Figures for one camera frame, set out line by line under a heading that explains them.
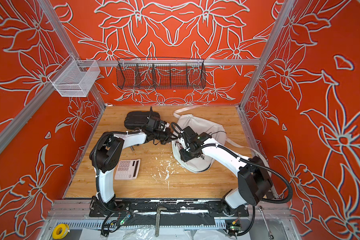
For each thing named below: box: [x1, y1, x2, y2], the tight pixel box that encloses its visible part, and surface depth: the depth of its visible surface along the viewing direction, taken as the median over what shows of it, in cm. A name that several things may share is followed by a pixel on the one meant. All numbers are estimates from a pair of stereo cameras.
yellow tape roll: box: [52, 223, 70, 240], surface depth 69 cm
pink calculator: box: [114, 158, 141, 180], surface depth 85 cm
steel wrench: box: [258, 205, 275, 240], surface depth 70 cm
